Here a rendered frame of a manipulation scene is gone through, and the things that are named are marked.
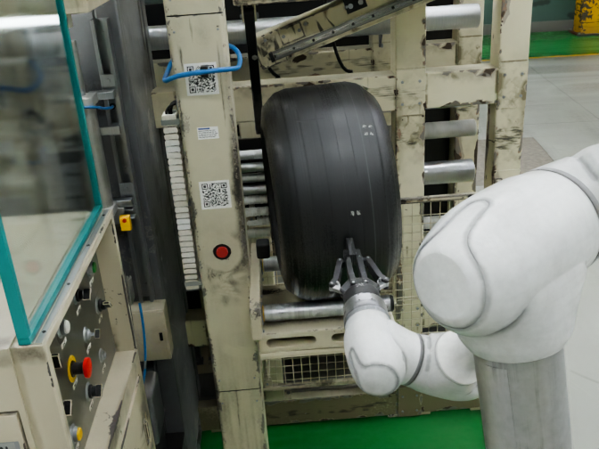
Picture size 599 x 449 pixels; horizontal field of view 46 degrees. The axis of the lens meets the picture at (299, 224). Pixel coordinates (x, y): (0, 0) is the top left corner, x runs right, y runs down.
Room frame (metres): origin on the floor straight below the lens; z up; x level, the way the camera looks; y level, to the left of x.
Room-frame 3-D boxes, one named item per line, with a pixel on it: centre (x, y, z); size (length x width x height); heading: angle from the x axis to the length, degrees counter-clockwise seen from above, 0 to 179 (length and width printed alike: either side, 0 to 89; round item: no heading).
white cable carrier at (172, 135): (1.67, 0.29, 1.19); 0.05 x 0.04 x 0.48; 2
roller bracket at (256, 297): (1.72, 0.13, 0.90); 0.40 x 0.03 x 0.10; 2
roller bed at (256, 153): (2.10, 0.18, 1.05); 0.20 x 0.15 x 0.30; 92
